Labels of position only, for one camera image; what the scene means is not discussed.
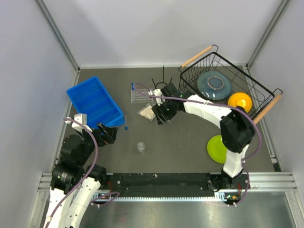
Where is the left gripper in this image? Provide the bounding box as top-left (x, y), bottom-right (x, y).
top-left (76, 121), bottom-right (118, 165)

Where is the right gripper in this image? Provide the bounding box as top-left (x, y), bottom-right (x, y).
top-left (152, 98), bottom-right (177, 125)

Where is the bag of white powder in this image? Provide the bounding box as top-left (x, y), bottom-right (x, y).
top-left (138, 103), bottom-right (156, 121)

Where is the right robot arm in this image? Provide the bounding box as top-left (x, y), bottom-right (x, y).
top-left (148, 83), bottom-right (257, 188)

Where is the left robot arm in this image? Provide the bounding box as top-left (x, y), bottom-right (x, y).
top-left (44, 117), bottom-right (118, 228)

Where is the clear test tube rack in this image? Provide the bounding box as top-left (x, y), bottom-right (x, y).
top-left (131, 89), bottom-right (153, 104)

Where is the clear glass flask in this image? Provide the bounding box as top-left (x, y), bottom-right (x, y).
top-left (137, 142), bottom-right (147, 156)

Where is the blue plastic bin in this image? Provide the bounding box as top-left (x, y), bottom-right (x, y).
top-left (66, 76), bottom-right (125, 129)

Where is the blue ceramic plate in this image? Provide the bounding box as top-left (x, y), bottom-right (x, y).
top-left (197, 71), bottom-right (232, 101)

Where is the green plate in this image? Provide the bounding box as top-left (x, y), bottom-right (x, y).
top-left (207, 135), bottom-right (227, 164)

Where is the orange bowl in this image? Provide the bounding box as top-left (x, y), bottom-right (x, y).
top-left (228, 92), bottom-right (252, 113)

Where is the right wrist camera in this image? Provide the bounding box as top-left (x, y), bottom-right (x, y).
top-left (148, 89), bottom-right (163, 106)

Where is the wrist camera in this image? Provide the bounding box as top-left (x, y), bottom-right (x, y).
top-left (64, 114), bottom-right (93, 133)
top-left (148, 89), bottom-right (163, 106)

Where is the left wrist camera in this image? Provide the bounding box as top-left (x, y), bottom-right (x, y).
top-left (64, 114), bottom-right (93, 133)

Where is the black wire ring stand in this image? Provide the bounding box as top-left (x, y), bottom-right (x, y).
top-left (151, 65), bottom-right (173, 94)

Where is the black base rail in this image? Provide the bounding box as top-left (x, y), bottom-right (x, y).
top-left (104, 172), bottom-right (228, 198)

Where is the black wire dish rack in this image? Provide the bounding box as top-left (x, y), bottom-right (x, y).
top-left (179, 44), bottom-right (283, 123)

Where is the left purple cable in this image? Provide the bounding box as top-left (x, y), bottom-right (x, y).
top-left (44, 117), bottom-right (121, 228)

